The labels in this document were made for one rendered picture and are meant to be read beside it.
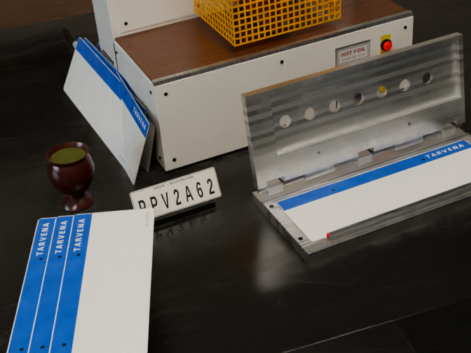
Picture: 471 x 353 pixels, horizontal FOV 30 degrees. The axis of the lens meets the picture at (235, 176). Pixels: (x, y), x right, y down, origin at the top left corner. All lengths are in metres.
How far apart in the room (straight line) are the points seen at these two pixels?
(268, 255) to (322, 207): 0.14
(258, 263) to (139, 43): 0.54
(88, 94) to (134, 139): 0.27
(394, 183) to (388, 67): 0.21
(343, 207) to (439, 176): 0.19
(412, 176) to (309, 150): 0.19
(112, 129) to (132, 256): 0.51
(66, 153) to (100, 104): 0.27
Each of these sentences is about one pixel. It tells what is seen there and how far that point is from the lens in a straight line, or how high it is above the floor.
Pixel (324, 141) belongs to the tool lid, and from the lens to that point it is 1.56.
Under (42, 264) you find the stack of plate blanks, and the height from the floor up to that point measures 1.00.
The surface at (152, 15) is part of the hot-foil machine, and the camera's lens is 1.78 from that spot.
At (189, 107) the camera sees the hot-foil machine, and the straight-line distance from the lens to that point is 1.62.
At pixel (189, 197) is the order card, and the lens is 1.56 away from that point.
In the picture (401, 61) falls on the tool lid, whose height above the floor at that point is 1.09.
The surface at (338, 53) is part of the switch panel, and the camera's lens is 1.73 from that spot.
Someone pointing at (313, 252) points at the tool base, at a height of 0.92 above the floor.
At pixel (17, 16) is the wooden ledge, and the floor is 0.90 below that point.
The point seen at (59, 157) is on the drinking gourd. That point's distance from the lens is 1.59.
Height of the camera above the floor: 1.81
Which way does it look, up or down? 34 degrees down
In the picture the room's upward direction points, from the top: 5 degrees counter-clockwise
